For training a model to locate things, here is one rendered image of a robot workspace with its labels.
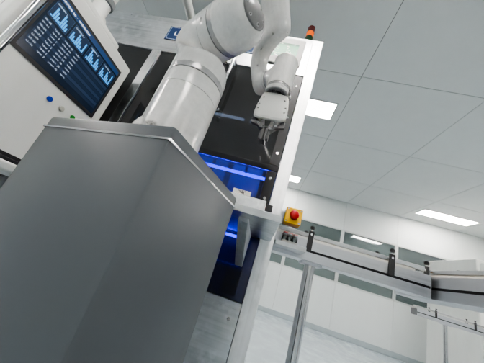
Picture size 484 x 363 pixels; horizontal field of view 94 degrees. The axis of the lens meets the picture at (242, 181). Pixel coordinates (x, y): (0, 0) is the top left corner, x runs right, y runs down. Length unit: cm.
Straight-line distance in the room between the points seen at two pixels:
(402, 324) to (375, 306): 58
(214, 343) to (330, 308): 495
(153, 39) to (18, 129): 99
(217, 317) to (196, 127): 76
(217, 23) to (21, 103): 83
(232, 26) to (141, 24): 144
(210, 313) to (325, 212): 522
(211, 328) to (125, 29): 183
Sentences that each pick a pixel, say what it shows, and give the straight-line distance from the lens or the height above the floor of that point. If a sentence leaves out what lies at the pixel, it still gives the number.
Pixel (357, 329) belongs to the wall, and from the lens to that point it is 607.
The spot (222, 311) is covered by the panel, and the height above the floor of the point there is 56.
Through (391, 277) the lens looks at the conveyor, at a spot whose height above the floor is 88.
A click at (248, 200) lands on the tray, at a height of 90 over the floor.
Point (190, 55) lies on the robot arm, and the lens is 52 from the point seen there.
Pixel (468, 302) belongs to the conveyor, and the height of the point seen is 85.
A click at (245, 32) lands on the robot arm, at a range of 57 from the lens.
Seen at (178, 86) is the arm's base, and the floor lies 99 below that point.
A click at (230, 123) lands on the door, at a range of 123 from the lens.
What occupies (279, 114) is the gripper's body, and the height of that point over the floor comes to 118.
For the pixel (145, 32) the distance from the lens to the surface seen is 189.
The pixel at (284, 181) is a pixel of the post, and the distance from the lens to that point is 106.
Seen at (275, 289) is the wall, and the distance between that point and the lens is 561.
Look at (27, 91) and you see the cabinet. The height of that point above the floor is 108.
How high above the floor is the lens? 73
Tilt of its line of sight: 20 degrees up
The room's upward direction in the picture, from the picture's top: 18 degrees clockwise
